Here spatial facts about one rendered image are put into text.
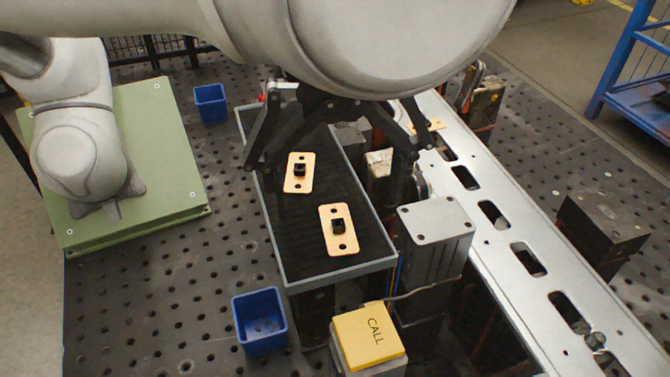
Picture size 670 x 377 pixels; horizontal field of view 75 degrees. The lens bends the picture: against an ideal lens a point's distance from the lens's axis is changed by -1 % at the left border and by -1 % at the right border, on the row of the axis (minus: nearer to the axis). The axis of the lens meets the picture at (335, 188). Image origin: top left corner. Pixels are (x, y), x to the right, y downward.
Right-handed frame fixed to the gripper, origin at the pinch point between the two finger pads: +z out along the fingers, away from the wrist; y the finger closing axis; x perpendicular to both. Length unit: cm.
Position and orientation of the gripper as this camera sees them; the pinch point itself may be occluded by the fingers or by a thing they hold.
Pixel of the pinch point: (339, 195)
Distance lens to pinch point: 51.7
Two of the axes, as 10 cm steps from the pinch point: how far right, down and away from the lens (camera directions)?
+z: 0.0, 7.1, 7.0
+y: 9.8, -1.3, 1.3
